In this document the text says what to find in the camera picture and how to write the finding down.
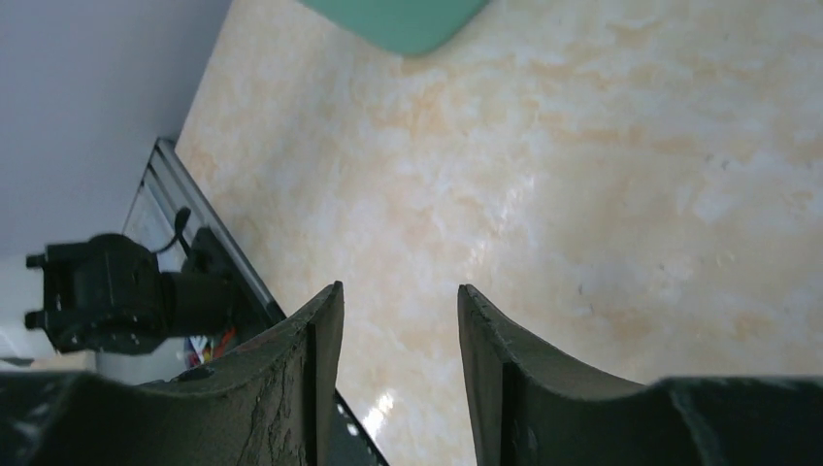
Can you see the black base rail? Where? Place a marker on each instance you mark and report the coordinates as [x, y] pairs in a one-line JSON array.
[[208, 247]]

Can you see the teal trash bin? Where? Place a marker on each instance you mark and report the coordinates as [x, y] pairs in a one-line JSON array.
[[407, 27]]

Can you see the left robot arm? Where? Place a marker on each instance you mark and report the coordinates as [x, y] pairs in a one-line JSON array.
[[108, 305]]

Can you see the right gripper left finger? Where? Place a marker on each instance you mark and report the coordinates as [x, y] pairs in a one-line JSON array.
[[269, 401]]

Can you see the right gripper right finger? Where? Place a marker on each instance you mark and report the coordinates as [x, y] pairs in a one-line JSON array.
[[532, 404]]

